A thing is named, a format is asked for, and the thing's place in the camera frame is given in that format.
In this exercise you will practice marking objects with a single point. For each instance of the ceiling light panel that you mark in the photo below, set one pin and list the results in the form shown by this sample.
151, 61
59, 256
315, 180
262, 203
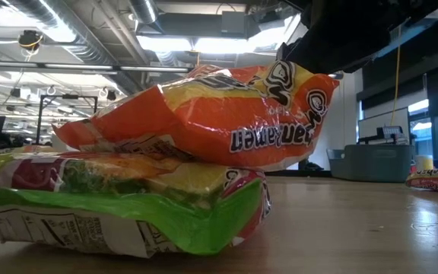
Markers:
204, 45

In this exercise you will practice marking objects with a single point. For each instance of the grey ceiling box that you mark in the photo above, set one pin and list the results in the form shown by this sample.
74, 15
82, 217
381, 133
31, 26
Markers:
234, 24

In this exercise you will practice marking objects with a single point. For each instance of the blue-grey plastic bin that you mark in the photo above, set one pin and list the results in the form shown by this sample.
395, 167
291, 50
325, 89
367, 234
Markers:
371, 163

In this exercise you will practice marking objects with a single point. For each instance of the white board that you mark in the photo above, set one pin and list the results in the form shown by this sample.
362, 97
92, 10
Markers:
375, 122

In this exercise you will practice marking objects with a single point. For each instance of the small silver ceiling duct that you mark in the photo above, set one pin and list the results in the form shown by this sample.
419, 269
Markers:
145, 9

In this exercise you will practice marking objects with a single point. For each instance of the black metal rig frame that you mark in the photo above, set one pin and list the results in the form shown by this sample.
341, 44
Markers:
67, 96

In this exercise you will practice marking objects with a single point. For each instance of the orange Maruchan ramen pack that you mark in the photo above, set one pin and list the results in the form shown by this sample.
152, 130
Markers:
211, 114

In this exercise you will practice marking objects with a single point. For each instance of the grey desk device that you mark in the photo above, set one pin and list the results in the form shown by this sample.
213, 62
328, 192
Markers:
388, 133

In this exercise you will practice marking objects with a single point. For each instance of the yellow container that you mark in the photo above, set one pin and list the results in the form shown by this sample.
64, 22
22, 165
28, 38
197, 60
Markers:
425, 163

